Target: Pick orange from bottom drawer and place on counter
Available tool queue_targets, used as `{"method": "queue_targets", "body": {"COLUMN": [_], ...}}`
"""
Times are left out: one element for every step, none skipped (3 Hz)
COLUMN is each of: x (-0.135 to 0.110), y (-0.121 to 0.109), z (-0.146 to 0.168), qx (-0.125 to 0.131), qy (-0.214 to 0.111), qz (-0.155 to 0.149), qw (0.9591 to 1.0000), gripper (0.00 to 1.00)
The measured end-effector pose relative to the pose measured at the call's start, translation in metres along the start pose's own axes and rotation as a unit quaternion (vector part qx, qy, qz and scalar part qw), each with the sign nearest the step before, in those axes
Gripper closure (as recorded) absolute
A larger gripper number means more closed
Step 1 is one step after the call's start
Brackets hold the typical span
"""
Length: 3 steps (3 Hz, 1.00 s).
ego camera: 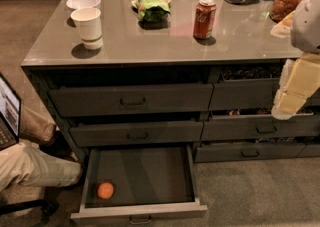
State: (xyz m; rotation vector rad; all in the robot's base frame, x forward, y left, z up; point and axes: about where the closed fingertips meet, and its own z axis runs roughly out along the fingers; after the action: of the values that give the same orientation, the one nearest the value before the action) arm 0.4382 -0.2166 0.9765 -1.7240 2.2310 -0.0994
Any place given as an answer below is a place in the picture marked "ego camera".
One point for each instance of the middle left grey drawer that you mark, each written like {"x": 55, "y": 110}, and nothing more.
{"x": 136, "y": 133}

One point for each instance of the white paper cup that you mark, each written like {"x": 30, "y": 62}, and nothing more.
{"x": 88, "y": 25}

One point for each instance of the white paper bowl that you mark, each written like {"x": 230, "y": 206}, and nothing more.
{"x": 79, "y": 4}

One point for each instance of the bottom right grey drawer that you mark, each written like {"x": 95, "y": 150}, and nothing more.
{"x": 256, "y": 151}

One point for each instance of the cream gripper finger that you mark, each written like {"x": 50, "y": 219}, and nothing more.
{"x": 286, "y": 106}

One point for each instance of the black chair base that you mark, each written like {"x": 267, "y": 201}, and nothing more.
{"x": 46, "y": 206}

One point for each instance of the top left grey drawer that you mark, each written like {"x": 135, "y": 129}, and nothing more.
{"x": 117, "y": 100}

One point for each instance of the open laptop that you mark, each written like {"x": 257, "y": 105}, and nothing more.
{"x": 10, "y": 114}

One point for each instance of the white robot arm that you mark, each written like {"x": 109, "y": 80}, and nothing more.
{"x": 302, "y": 26}

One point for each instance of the red soda can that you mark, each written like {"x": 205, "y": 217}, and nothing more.
{"x": 204, "y": 19}

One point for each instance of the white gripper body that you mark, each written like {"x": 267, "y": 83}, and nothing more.
{"x": 307, "y": 24}

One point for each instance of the top right grey drawer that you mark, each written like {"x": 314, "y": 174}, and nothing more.
{"x": 244, "y": 86}

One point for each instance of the person's legs khaki trousers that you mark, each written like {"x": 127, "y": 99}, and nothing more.
{"x": 25, "y": 165}

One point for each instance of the green chip bag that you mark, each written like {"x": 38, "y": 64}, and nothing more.
{"x": 152, "y": 10}

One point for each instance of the grey drawer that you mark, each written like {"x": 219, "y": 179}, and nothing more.
{"x": 235, "y": 125}
{"x": 136, "y": 133}
{"x": 117, "y": 100}
{"x": 244, "y": 86}
{"x": 256, "y": 151}

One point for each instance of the orange fruit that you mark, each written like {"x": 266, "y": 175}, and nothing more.
{"x": 105, "y": 190}

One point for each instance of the open bottom left drawer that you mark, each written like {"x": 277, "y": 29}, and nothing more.
{"x": 149, "y": 183}

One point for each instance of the middle right grey drawer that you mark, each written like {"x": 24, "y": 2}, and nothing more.
{"x": 235, "y": 125}

